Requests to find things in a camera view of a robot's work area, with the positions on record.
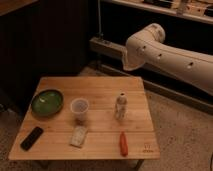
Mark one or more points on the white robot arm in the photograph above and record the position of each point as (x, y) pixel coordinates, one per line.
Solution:
(147, 46)

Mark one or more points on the clear plastic bottle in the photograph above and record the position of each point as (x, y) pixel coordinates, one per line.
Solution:
(120, 107)

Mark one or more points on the clear plastic cup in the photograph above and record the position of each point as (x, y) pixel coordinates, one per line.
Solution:
(79, 107)

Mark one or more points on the vertical metal pole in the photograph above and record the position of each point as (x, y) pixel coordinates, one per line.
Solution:
(100, 33)

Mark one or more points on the white snack packet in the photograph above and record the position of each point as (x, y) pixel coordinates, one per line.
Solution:
(78, 136)

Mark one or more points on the green ceramic bowl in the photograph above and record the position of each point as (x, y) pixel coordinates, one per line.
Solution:
(47, 103)

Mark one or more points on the orange carrot toy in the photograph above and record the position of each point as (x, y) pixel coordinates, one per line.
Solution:
(123, 144)

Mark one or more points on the black remote control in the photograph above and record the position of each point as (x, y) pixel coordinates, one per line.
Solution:
(29, 141)

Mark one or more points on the upper wooden shelf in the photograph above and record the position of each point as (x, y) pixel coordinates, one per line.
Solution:
(195, 10)

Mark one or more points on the metal shelf rail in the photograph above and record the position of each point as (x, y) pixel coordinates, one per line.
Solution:
(117, 51)

